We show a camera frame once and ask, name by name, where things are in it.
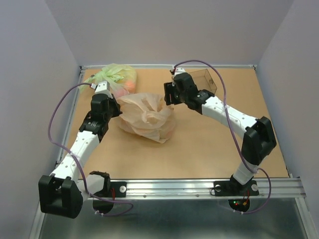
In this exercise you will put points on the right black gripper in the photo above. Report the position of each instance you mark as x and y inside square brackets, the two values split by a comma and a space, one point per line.
[168, 89]

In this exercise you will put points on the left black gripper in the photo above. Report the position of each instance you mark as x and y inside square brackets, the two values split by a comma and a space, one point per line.
[117, 106]

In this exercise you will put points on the orange translucent plastic bag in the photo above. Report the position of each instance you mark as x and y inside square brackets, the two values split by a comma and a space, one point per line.
[146, 115]

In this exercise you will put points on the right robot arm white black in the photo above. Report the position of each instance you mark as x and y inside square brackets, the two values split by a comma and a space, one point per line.
[258, 138]

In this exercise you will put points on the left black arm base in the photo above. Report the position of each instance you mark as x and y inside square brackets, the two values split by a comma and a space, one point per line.
[115, 190]

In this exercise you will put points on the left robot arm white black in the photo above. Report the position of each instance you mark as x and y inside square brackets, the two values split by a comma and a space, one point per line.
[60, 193]

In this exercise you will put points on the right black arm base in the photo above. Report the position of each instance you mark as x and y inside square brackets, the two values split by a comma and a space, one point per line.
[239, 194]

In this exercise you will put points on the green plastic bag with fruit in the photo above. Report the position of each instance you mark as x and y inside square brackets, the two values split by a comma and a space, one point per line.
[121, 78]

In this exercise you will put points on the clear plastic box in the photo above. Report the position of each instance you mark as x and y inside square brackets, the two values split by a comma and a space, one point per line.
[203, 80]

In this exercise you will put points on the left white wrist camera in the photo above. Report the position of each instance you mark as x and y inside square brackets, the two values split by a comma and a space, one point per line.
[102, 88]

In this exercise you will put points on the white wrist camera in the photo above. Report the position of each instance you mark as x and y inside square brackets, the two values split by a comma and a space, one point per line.
[102, 88]
[176, 71]

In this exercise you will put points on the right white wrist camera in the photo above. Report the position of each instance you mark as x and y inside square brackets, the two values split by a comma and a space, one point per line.
[176, 71]

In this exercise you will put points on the aluminium front rail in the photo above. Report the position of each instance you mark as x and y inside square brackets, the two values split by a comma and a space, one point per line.
[173, 189]

